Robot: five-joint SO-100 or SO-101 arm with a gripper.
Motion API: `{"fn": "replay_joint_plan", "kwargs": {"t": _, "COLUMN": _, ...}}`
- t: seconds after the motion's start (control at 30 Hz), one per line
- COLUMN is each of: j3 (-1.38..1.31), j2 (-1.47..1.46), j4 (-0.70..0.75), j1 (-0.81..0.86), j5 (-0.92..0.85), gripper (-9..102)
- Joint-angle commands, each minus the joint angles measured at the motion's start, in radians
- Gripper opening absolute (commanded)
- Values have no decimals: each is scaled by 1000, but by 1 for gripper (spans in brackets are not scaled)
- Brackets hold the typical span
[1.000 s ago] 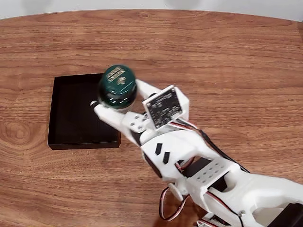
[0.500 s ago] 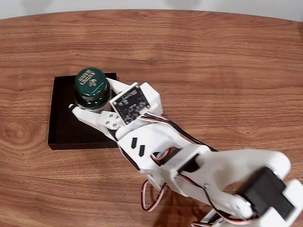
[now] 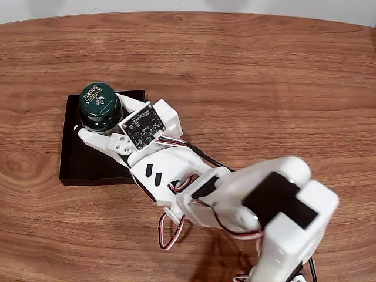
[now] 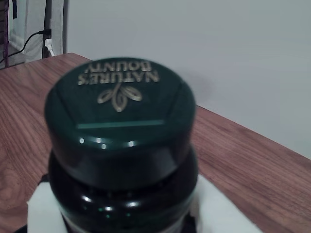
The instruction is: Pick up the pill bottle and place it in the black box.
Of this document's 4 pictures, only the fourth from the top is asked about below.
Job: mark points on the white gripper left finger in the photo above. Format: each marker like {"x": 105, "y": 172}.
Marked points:
{"x": 43, "y": 213}

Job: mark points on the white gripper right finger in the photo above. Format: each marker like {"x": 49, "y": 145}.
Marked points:
{"x": 218, "y": 213}

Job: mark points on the green-capped dark pill bottle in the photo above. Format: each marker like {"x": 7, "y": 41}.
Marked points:
{"x": 121, "y": 116}

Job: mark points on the grey vertical post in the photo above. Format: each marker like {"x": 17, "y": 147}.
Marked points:
{"x": 65, "y": 24}

